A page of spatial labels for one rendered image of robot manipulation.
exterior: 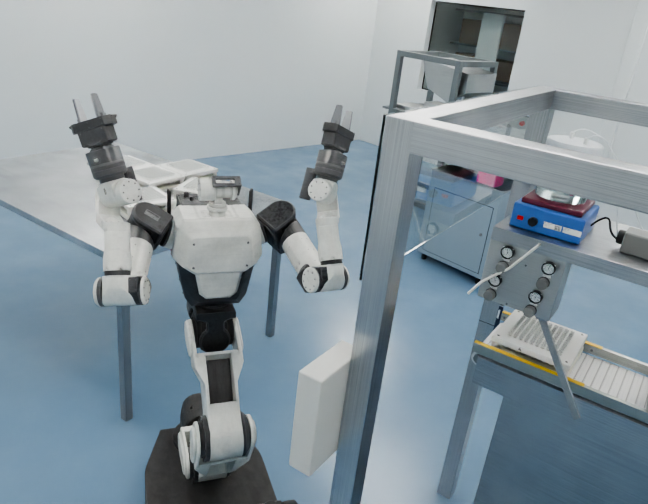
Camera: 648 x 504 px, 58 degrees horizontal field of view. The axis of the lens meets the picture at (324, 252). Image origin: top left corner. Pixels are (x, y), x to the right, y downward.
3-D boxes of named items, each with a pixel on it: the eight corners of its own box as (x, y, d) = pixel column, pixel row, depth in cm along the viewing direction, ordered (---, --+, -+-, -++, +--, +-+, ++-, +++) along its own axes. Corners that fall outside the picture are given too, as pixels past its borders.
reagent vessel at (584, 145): (526, 196, 170) (542, 132, 163) (540, 186, 182) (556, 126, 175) (580, 211, 163) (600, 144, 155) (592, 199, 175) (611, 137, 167)
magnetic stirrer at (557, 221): (506, 226, 172) (514, 197, 168) (528, 210, 189) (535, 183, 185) (577, 247, 162) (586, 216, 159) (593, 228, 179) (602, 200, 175)
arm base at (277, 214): (269, 261, 195) (258, 235, 201) (305, 247, 198) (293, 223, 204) (264, 234, 183) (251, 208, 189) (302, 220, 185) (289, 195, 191)
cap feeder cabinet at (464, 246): (413, 257, 483) (430, 168, 453) (453, 243, 521) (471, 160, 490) (479, 287, 443) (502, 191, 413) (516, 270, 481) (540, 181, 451)
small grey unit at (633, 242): (611, 250, 163) (618, 230, 161) (616, 243, 168) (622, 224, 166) (651, 262, 158) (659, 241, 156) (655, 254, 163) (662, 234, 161)
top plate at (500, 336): (586, 339, 195) (588, 334, 194) (568, 371, 176) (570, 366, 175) (514, 313, 207) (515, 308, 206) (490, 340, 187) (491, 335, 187)
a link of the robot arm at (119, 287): (94, 231, 152) (94, 306, 150) (134, 229, 152) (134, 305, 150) (109, 236, 162) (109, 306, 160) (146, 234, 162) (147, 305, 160)
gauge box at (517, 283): (476, 295, 180) (491, 235, 172) (488, 284, 188) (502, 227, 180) (548, 322, 169) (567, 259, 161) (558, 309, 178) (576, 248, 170)
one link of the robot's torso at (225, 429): (195, 465, 189) (182, 325, 206) (248, 456, 195) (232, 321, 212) (201, 461, 176) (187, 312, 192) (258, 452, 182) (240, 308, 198)
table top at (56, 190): (-61, 174, 311) (-62, 168, 309) (116, 147, 395) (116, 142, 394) (119, 267, 236) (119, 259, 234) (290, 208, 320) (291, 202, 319)
